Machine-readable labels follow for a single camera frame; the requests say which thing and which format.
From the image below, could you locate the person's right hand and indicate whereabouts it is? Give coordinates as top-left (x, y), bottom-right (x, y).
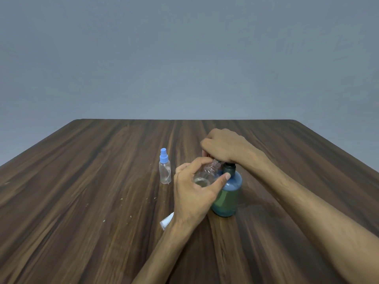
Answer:
top-left (200, 128), bottom-right (268, 169)

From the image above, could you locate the person's left hand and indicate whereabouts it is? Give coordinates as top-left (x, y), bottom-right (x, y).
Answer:
top-left (172, 156), bottom-right (231, 231)

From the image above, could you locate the clear small bottle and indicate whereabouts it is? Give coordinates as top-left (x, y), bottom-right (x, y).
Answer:
top-left (193, 159), bottom-right (223, 188)

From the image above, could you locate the white spray cap with tube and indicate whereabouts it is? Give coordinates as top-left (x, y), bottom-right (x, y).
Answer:
top-left (159, 212), bottom-right (174, 231)

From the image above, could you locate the blue green pump bottle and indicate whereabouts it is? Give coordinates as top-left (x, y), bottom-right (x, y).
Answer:
top-left (210, 163), bottom-right (243, 217)

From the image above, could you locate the blue-capped small spray bottle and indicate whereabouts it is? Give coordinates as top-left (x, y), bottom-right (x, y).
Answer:
top-left (159, 148), bottom-right (172, 185)

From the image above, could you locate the person's right forearm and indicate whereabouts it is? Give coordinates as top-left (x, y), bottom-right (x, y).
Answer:
top-left (241, 150), bottom-right (379, 284)

